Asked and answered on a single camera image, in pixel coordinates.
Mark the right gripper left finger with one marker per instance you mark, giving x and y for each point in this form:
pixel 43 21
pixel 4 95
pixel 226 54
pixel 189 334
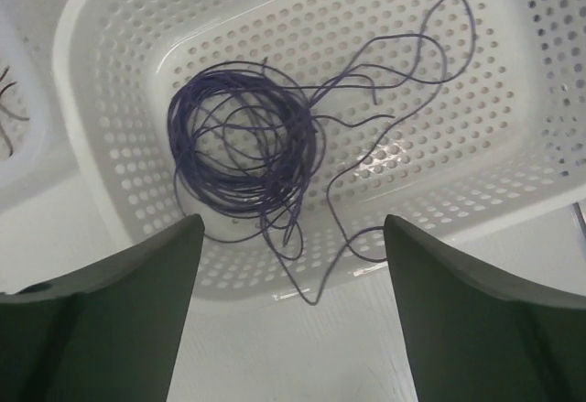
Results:
pixel 107 332

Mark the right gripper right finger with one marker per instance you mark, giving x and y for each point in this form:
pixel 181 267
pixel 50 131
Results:
pixel 474 332

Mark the white basket with brown cables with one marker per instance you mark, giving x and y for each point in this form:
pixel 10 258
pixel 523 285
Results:
pixel 29 112

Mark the white basket with purple cables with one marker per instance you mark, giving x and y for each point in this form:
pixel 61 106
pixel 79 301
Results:
pixel 479 124

